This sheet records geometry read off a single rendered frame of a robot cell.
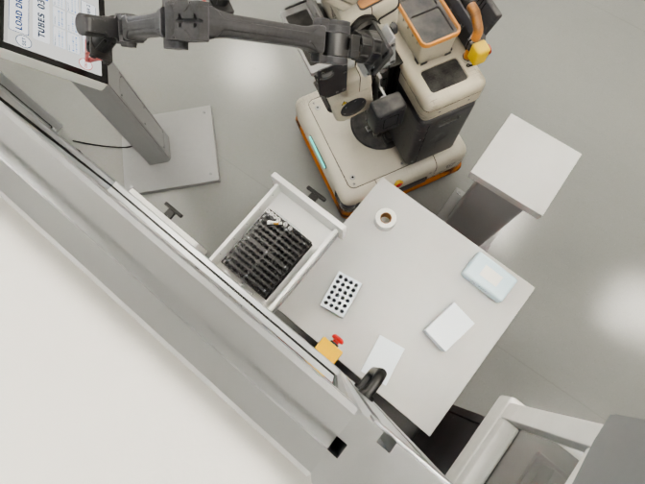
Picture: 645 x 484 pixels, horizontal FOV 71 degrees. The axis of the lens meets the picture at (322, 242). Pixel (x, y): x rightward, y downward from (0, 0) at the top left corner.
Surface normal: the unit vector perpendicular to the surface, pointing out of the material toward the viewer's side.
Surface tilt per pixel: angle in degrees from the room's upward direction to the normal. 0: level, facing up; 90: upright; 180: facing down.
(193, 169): 3
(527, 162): 0
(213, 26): 51
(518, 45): 0
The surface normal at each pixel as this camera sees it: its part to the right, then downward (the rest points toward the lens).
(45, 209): -0.03, -0.25
